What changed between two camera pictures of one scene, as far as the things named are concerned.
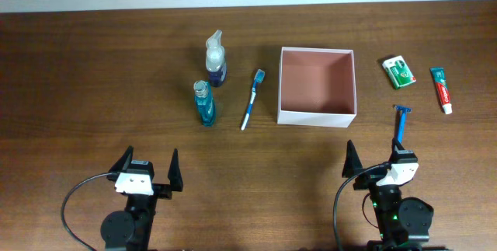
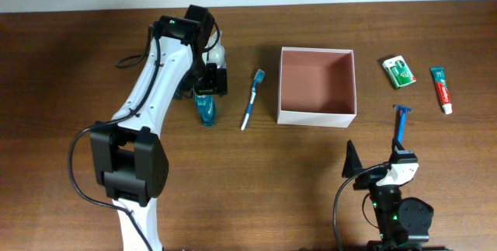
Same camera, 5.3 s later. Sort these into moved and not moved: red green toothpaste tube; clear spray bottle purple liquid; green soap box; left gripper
Moved: left gripper
Not moved: red green toothpaste tube; green soap box; clear spray bottle purple liquid
